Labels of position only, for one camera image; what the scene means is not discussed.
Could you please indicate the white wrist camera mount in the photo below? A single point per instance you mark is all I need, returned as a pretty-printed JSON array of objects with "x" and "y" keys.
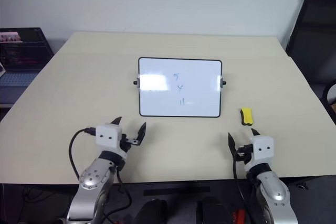
[
  {"x": 107, "y": 137},
  {"x": 262, "y": 149}
]

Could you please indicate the open dark laptop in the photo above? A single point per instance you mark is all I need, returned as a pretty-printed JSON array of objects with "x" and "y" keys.
[{"x": 21, "y": 56}]

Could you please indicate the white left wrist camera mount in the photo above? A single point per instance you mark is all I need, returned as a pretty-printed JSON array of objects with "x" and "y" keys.
[{"x": 107, "y": 137}]

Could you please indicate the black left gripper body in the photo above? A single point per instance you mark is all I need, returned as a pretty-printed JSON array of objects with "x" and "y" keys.
[{"x": 126, "y": 144}]

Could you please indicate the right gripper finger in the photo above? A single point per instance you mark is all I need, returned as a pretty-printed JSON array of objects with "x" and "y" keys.
[
  {"x": 255, "y": 132},
  {"x": 232, "y": 145}
]

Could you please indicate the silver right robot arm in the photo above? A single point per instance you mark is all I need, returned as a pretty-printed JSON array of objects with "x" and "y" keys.
[{"x": 274, "y": 190}]

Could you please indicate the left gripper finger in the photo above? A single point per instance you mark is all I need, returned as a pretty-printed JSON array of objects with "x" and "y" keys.
[
  {"x": 117, "y": 122},
  {"x": 140, "y": 133}
]

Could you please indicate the yellow black board eraser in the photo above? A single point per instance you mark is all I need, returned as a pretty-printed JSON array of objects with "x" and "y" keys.
[{"x": 247, "y": 113}]

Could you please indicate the white framed whiteboard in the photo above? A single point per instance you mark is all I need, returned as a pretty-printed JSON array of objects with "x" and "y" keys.
[{"x": 157, "y": 98}]

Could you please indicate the small red object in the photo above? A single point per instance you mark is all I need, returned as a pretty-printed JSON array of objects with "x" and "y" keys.
[{"x": 239, "y": 217}]

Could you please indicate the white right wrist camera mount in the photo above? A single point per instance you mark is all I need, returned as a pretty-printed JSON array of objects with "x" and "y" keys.
[{"x": 262, "y": 149}]

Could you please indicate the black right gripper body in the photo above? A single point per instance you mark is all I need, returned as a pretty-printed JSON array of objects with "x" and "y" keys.
[{"x": 244, "y": 153}]

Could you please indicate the dark rounded shape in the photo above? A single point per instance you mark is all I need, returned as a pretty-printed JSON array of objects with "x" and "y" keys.
[{"x": 152, "y": 212}]

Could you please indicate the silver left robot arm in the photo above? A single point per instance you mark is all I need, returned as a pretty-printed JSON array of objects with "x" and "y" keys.
[{"x": 92, "y": 176}]

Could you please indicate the black office chair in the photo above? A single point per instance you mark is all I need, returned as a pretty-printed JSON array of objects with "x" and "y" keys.
[{"x": 312, "y": 40}]

